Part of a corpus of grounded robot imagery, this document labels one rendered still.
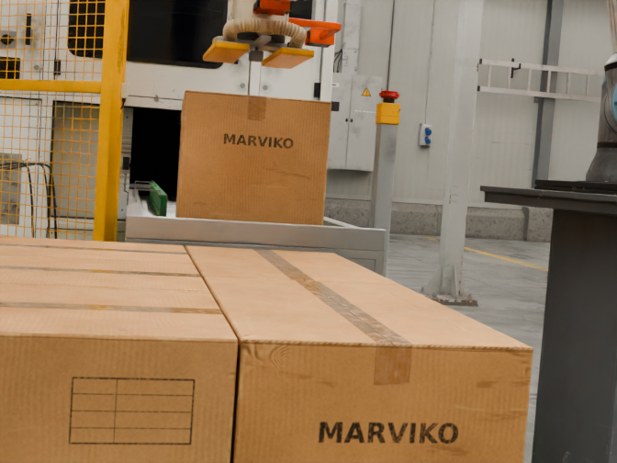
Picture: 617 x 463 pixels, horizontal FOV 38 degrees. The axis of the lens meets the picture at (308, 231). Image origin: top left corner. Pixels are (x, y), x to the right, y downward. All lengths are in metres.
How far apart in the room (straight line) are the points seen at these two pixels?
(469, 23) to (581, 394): 3.66
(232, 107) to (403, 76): 9.39
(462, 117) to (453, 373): 4.39
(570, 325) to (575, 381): 0.13
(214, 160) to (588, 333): 1.06
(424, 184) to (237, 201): 9.46
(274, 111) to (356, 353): 1.37
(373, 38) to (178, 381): 10.68
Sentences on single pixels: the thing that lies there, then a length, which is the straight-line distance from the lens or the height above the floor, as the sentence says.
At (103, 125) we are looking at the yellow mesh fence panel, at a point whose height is 0.86.
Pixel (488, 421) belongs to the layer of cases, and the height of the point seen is 0.44.
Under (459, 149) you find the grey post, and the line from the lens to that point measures 5.52.
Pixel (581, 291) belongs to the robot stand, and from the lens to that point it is 2.21.
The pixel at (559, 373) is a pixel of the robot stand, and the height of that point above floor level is 0.31.
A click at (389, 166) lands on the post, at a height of 0.79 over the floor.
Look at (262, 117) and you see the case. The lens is 2.43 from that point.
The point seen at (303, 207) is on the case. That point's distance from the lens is 2.44.
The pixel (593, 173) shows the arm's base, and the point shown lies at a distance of 2.23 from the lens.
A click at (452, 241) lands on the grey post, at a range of 5.53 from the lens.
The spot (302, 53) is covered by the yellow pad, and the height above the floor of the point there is 1.09.
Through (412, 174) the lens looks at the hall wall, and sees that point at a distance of 11.76.
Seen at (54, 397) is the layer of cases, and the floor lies 0.47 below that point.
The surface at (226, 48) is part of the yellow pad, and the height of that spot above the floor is 1.08.
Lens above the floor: 0.76
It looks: 4 degrees down
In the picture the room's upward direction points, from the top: 4 degrees clockwise
